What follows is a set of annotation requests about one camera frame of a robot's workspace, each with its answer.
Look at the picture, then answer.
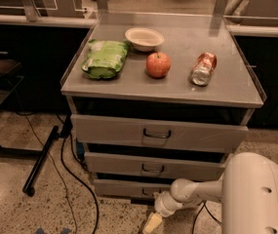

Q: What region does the white paper bowl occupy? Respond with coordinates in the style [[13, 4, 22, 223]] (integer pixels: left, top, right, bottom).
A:
[[125, 27, 164, 52]]

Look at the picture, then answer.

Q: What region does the black cable left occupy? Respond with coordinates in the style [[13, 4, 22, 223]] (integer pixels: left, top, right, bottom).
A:
[[56, 114, 100, 234]]

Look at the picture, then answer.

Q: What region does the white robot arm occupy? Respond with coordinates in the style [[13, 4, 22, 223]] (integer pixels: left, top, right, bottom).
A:
[[142, 152, 278, 234]]

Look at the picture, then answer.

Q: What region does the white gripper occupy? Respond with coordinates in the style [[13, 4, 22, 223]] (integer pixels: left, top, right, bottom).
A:
[[142, 191, 183, 234]]

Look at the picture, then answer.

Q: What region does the grey middle drawer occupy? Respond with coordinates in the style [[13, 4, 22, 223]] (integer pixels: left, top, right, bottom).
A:
[[85, 152, 225, 181]]

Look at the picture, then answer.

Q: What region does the red apple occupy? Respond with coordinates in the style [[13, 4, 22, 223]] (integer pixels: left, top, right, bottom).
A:
[[145, 52, 171, 79]]

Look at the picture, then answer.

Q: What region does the black floor cable loop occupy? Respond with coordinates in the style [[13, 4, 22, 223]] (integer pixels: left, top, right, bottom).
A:
[[191, 202, 223, 234]]

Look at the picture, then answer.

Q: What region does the green chip bag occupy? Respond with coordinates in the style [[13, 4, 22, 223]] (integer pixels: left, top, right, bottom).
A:
[[81, 40, 130, 79]]

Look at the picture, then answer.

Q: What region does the grey top drawer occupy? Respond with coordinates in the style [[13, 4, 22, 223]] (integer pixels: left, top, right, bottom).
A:
[[71, 114, 248, 153]]

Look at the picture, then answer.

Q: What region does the grey bottom drawer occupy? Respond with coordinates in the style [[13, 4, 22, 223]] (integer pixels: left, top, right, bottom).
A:
[[94, 179, 170, 199]]

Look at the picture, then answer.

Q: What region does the black metal stand leg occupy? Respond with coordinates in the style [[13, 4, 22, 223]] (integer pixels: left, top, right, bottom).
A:
[[22, 126, 59, 197]]

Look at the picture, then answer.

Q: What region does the white railing pipe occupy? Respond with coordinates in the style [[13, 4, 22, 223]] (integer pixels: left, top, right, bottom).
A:
[[0, 15, 98, 28]]

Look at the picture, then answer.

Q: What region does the red soda can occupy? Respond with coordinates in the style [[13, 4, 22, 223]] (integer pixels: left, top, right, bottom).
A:
[[188, 52, 218, 87]]

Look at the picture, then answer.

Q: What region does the grey drawer cabinet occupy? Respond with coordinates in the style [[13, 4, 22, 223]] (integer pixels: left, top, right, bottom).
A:
[[61, 13, 263, 200]]

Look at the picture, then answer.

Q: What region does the grey drawer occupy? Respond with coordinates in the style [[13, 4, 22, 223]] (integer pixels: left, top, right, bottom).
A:
[[71, 114, 248, 153], [94, 179, 170, 199], [85, 152, 225, 181]]

